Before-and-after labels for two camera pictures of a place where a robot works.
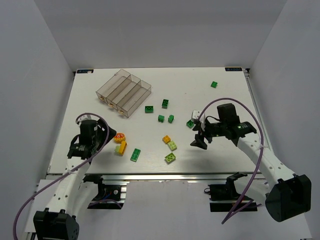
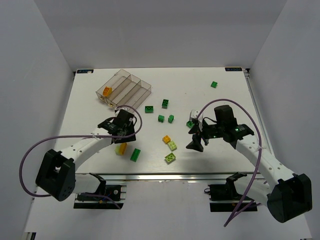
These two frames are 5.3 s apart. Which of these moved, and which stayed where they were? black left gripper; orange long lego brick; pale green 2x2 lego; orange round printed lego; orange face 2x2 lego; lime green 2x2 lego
Moved: orange round printed lego; black left gripper
Stayed: orange face 2x2 lego; pale green 2x2 lego; orange long lego brick; lime green 2x2 lego
